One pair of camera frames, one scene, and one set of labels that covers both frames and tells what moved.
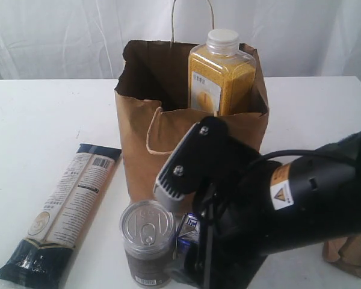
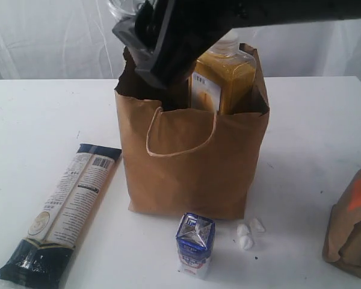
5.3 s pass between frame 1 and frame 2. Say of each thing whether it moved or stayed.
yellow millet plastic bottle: stayed
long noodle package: stayed
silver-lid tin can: moved
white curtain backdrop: stayed
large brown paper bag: stayed
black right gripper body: moved
